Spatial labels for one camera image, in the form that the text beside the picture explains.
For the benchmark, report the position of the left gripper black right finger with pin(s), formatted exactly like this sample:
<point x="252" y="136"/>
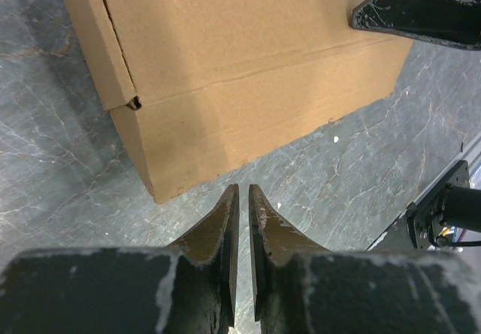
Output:
<point x="301" y="287"/>

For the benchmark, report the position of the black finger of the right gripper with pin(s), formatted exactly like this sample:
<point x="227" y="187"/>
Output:
<point x="449" y="23"/>

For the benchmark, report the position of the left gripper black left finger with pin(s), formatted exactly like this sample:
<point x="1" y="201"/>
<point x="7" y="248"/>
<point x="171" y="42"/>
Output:
<point x="188" y="286"/>

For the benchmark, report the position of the brown cardboard box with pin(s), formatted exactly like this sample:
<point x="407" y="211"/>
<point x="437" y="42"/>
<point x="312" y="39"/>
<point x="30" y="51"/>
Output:
<point x="197" y="88"/>

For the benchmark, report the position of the aluminium front rail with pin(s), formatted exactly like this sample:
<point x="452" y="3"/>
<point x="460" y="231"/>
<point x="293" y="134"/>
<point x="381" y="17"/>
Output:
<point x="446" y="208"/>

